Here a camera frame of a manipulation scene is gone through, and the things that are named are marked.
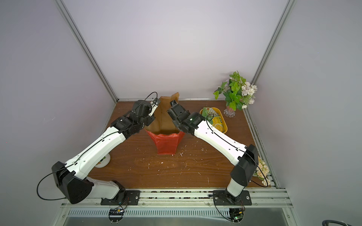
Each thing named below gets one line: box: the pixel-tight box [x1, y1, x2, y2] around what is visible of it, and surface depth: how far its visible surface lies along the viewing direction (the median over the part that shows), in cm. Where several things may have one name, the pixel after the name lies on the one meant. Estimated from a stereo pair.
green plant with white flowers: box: [213, 70, 258, 112], surface depth 87 cm
